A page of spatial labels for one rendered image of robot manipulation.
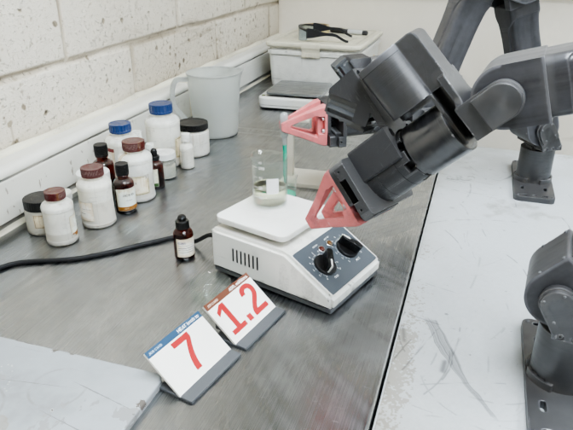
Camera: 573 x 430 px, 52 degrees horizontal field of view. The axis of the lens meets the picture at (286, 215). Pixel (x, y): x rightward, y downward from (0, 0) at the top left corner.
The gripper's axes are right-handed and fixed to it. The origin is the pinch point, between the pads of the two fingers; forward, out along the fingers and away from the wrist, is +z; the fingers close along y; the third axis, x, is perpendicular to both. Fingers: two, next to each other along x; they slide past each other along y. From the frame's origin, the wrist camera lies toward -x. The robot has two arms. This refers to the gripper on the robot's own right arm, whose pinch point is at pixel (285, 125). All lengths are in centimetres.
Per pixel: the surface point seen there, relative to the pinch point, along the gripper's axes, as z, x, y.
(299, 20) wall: -34, -1, -126
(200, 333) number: 18.9, 11.6, 37.7
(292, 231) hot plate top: 5.5, 6.0, 26.9
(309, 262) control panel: 4.0, 9.2, 29.7
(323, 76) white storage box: -31, 11, -82
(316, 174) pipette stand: -8.6, 14.2, -11.9
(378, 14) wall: -59, -3, -111
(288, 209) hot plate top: 4.3, 6.0, 20.1
